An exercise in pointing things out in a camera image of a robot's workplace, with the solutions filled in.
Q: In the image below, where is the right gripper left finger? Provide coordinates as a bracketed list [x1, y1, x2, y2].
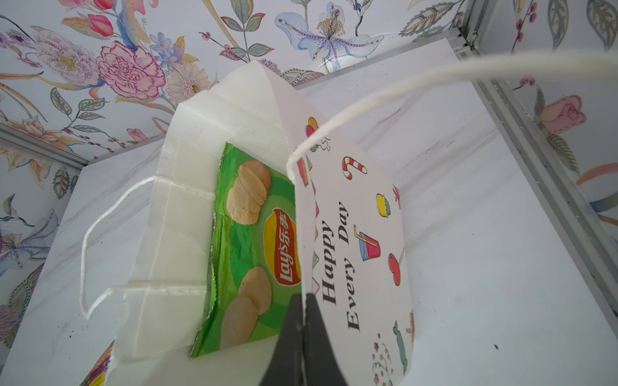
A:
[259, 294, 304, 386]

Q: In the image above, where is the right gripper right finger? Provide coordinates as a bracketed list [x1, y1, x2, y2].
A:
[304, 294, 347, 386]

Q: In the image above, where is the orange Fox's candy bag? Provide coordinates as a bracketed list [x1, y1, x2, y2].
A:
[80, 342, 114, 386]

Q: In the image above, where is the aluminium frame post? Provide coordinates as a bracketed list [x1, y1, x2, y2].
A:
[449, 1, 617, 329]
[1, 123, 89, 170]

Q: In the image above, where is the right aluminium frame post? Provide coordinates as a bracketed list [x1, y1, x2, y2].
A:
[449, 1, 617, 329]

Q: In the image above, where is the left aluminium frame post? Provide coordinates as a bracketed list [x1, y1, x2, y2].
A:
[1, 123, 89, 170]

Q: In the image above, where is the green Lays chips bag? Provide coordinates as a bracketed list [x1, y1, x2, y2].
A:
[191, 143, 302, 358]

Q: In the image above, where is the white paper bag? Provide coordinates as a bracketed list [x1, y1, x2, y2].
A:
[106, 52, 617, 385]

